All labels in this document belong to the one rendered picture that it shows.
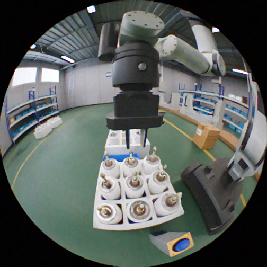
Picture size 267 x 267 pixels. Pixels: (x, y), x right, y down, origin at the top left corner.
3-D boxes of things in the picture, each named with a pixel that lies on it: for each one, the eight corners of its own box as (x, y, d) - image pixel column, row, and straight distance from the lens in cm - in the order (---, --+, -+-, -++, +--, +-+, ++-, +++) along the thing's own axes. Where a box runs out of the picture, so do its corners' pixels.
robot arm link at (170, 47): (116, 56, 24) (163, 64, 27) (119, 35, 16) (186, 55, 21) (118, 38, 27) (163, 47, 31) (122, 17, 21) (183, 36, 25)
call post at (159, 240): (160, 229, 59) (189, 231, 31) (162, 238, 61) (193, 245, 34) (148, 232, 58) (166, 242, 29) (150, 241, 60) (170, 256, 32)
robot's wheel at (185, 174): (193, 172, 85) (203, 157, 73) (195, 177, 84) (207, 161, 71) (176, 179, 72) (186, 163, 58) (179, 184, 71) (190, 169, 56)
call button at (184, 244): (185, 237, 31) (189, 237, 29) (187, 245, 33) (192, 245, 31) (172, 243, 30) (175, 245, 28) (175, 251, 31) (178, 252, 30)
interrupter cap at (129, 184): (131, 194, 34) (131, 193, 33) (123, 179, 37) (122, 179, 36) (147, 185, 36) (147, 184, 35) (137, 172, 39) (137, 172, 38)
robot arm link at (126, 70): (153, 117, 23) (155, 74, 23) (173, 131, 16) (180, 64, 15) (108, 119, 21) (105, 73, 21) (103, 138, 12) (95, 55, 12)
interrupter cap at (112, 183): (95, 187, 38) (95, 186, 37) (105, 175, 40) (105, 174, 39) (109, 195, 35) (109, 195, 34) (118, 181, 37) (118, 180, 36)
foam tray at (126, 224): (153, 171, 71) (157, 157, 57) (170, 216, 61) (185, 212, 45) (107, 176, 69) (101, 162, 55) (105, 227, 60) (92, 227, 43)
